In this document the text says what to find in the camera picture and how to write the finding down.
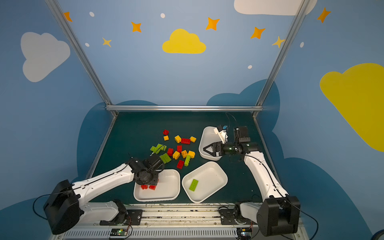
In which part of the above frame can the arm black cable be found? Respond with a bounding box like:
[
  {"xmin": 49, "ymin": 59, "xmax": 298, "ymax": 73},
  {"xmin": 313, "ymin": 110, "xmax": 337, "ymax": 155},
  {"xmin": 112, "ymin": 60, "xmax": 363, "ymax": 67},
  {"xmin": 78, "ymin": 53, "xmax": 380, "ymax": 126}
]
[
  {"xmin": 32, "ymin": 193, "xmax": 58, "ymax": 221},
  {"xmin": 278, "ymin": 194, "xmax": 319, "ymax": 240}
]

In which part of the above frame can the yellow lego brick centre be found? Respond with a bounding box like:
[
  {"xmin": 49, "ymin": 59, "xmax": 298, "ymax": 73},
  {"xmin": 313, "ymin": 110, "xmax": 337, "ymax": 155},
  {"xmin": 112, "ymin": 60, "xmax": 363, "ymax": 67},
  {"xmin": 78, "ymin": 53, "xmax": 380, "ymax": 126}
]
[{"xmin": 173, "ymin": 151, "xmax": 181, "ymax": 160}]

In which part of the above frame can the white tray middle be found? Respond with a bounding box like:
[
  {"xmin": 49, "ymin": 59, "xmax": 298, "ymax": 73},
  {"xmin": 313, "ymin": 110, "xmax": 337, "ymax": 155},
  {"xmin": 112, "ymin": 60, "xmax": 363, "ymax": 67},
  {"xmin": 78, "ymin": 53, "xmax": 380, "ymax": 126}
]
[{"xmin": 182, "ymin": 162, "xmax": 228, "ymax": 204}]

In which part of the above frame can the aluminium frame post left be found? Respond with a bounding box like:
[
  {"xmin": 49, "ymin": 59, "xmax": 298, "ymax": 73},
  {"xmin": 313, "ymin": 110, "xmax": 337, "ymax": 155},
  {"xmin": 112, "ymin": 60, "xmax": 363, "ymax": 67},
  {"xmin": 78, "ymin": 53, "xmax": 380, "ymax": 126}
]
[{"xmin": 45, "ymin": 0, "xmax": 113, "ymax": 107}]

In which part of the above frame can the aluminium frame post right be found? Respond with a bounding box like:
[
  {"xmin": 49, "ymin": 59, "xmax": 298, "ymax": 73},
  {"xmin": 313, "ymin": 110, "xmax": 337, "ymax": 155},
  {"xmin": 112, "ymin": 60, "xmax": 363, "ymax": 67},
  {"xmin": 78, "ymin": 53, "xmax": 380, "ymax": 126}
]
[{"xmin": 252, "ymin": 0, "xmax": 311, "ymax": 120}]

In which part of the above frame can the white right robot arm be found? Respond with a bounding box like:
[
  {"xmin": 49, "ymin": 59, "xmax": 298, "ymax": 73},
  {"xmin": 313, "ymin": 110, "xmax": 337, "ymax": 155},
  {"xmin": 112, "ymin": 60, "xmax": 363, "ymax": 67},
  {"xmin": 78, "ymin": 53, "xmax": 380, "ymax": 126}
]
[{"xmin": 199, "ymin": 126, "xmax": 301, "ymax": 237}]

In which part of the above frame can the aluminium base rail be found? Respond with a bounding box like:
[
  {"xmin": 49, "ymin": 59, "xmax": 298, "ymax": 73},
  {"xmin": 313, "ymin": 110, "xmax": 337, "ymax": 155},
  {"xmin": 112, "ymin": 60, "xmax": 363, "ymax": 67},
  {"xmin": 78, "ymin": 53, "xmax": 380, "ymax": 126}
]
[{"xmin": 49, "ymin": 203, "xmax": 310, "ymax": 240}]

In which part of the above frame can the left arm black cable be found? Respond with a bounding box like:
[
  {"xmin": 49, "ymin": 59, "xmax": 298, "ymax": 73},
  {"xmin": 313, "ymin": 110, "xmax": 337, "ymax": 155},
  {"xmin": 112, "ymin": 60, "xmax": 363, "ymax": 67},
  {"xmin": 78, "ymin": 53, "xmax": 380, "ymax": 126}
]
[{"xmin": 32, "ymin": 193, "xmax": 58, "ymax": 221}]

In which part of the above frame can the white tray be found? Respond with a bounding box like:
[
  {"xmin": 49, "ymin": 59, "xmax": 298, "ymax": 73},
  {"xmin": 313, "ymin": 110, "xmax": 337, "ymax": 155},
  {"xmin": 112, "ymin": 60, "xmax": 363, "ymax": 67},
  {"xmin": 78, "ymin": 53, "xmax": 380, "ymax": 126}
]
[
  {"xmin": 182, "ymin": 162, "xmax": 228, "ymax": 204},
  {"xmin": 133, "ymin": 169, "xmax": 181, "ymax": 202},
  {"xmin": 199, "ymin": 127, "xmax": 222, "ymax": 161}
]

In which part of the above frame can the red lego small centre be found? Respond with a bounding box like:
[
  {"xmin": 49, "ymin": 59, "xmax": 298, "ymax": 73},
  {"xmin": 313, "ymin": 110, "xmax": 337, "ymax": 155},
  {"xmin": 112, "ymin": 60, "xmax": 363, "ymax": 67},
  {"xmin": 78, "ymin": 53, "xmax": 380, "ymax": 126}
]
[{"xmin": 177, "ymin": 145, "xmax": 183, "ymax": 153}]

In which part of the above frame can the red lego brick centre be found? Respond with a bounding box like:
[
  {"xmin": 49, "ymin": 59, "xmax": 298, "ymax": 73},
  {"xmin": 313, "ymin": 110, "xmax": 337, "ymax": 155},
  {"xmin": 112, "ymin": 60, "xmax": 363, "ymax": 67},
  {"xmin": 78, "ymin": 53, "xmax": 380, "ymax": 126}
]
[{"xmin": 167, "ymin": 148, "xmax": 174, "ymax": 157}]

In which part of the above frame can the green lego brick long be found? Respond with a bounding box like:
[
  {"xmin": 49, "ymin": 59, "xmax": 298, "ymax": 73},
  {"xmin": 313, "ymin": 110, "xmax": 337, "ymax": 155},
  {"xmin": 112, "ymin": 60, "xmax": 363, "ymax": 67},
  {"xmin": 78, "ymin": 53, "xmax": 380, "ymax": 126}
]
[{"xmin": 189, "ymin": 179, "xmax": 199, "ymax": 192}]

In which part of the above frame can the yellow lego hollow brick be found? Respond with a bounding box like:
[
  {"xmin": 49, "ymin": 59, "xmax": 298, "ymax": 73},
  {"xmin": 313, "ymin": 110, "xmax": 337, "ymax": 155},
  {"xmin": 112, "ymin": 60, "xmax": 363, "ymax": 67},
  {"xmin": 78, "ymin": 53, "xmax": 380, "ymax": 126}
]
[{"xmin": 181, "ymin": 150, "xmax": 188, "ymax": 159}]

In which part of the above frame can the aluminium frame post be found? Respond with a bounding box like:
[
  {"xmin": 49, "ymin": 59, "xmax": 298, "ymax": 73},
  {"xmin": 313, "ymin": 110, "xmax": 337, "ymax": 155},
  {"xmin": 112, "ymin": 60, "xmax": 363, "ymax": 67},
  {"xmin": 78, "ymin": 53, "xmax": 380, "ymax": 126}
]
[
  {"xmin": 252, "ymin": 0, "xmax": 311, "ymax": 120},
  {"xmin": 45, "ymin": 0, "xmax": 113, "ymax": 107}
]

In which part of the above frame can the controller board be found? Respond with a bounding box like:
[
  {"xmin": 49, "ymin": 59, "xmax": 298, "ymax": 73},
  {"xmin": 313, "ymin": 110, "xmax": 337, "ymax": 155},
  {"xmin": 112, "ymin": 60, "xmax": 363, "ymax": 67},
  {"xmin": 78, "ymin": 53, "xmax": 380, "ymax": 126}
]
[
  {"xmin": 236, "ymin": 228, "xmax": 253, "ymax": 240},
  {"xmin": 109, "ymin": 228, "xmax": 128, "ymax": 239}
]

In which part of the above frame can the red lego brick lower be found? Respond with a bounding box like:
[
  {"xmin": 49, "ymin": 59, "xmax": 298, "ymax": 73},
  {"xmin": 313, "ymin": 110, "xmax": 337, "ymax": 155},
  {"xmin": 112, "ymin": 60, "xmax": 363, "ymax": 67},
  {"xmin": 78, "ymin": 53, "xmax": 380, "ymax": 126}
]
[{"xmin": 177, "ymin": 160, "xmax": 185, "ymax": 170}]

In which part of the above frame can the green lego large brick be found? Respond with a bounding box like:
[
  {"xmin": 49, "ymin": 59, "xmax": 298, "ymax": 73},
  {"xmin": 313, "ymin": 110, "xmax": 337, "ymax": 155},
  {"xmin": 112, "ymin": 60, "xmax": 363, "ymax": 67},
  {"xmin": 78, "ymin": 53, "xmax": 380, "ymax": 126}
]
[{"xmin": 160, "ymin": 154, "xmax": 172, "ymax": 164}]

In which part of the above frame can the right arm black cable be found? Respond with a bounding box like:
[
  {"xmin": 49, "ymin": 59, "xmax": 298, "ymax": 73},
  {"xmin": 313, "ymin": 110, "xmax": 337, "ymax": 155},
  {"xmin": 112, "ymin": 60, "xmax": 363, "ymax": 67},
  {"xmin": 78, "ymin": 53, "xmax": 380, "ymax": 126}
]
[{"xmin": 278, "ymin": 194, "xmax": 319, "ymax": 240}]

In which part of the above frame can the left controller board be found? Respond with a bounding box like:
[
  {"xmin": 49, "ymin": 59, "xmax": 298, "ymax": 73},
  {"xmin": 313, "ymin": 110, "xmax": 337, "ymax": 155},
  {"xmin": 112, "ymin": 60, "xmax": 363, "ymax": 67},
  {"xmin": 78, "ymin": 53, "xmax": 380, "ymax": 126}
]
[{"xmin": 109, "ymin": 228, "xmax": 128, "ymax": 239}]

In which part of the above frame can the aluminium frame back crossbar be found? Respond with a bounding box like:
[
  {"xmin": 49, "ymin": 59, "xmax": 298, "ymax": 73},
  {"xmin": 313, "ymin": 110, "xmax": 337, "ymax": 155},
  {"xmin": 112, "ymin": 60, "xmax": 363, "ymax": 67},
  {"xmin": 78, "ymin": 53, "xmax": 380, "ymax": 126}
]
[{"xmin": 106, "ymin": 105, "xmax": 263, "ymax": 112}]

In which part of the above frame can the yellow lego brick right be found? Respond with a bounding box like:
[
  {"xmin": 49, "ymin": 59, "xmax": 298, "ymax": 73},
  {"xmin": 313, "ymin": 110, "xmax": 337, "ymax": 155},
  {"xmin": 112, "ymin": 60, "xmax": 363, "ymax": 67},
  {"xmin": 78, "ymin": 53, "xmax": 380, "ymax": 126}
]
[{"xmin": 188, "ymin": 151, "xmax": 196, "ymax": 159}]

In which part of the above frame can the yellow lego brick upper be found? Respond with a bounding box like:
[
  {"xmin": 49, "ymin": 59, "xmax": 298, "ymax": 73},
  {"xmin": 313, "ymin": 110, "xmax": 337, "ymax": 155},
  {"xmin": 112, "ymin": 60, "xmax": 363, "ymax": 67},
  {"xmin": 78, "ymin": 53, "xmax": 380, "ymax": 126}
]
[{"xmin": 175, "ymin": 136, "xmax": 182, "ymax": 144}]

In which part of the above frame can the white tray far right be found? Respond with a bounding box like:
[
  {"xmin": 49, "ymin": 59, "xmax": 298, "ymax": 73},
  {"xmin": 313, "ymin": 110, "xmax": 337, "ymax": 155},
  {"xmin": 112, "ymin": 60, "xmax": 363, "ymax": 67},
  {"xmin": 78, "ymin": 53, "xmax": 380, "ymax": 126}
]
[{"xmin": 199, "ymin": 127, "xmax": 222, "ymax": 161}]

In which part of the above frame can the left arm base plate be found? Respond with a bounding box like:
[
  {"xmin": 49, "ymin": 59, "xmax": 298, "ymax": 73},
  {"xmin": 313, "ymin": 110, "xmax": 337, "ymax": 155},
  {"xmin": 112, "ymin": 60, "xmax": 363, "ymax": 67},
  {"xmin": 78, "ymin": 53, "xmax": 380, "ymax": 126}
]
[{"xmin": 100, "ymin": 210, "xmax": 143, "ymax": 226}]

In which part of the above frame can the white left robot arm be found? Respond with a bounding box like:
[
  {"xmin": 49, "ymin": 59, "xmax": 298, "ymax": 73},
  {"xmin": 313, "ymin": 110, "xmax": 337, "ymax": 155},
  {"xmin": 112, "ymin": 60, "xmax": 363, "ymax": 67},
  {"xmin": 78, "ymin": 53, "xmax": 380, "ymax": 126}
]
[{"xmin": 43, "ymin": 154, "xmax": 165, "ymax": 235}]

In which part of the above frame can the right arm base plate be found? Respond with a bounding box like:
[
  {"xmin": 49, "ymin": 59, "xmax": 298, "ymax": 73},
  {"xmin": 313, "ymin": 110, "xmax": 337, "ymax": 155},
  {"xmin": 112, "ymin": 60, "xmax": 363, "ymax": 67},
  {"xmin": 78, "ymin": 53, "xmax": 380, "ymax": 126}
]
[{"xmin": 218, "ymin": 207, "xmax": 251, "ymax": 225}]

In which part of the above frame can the red lego brick upper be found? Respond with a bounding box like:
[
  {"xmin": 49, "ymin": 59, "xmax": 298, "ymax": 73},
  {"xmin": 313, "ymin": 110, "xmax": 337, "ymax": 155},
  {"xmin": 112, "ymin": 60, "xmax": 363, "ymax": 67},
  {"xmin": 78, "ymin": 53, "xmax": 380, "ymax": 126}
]
[{"xmin": 181, "ymin": 138, "xmax": 191, "ymax": 145}]

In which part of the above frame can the white tray left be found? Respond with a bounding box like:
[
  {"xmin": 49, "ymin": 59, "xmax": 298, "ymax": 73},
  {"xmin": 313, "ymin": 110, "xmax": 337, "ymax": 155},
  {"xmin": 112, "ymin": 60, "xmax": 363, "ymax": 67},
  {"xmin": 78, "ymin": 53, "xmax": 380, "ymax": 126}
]
[{"xmin": 133, "ymin": 169, "xmax": 181, "ymax": 202}]

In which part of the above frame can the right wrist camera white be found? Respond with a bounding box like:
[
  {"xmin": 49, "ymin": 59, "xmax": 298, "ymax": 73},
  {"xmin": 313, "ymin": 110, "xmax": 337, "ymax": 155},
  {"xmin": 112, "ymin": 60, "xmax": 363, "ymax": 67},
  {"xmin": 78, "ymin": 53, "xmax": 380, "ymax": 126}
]
[{"xmin": 214, "ymin": 125, "xmax": 228, "ymax": 144}]

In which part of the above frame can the right controller board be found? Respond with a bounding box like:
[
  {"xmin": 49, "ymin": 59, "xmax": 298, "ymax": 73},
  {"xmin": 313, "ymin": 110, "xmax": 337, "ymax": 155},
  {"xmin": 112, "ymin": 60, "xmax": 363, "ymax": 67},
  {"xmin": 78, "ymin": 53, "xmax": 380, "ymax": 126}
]
[{"xmin": 236, "ymin": 228, "xmax": 253, "ymax": 240}]

